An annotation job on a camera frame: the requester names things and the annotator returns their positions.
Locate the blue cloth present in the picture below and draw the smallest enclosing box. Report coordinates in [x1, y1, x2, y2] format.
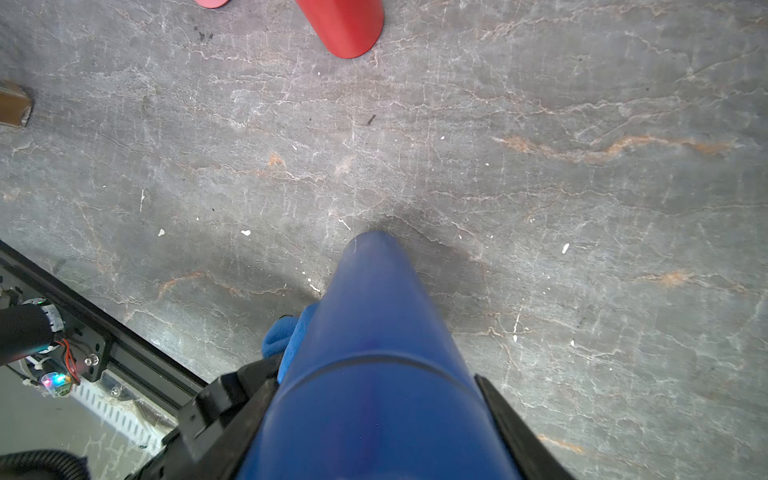
[261, 302, 319, 384]

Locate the red thermos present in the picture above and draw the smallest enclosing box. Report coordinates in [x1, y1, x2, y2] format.
[296, 0, 384, 59]

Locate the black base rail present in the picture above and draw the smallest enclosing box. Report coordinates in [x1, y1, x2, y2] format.
[1, 242, 207, 415]

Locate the small brown jar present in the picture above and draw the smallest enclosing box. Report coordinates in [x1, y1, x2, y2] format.
[0, 80, 33, 128]

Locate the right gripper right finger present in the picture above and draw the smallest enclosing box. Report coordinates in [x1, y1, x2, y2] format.
[475, 375, 575, 480]

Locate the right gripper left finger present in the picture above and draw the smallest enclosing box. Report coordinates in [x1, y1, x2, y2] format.
[129, 354, 282, 479]

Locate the blue thermos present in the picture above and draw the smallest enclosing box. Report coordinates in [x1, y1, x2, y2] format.
[239, 231, 519, 479]

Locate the white slotted cable duct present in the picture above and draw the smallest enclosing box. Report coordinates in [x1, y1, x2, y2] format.
[70, 375, 177, 455]

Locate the pink thermos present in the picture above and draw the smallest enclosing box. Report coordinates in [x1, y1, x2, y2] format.
[195, 0, 229, 9]

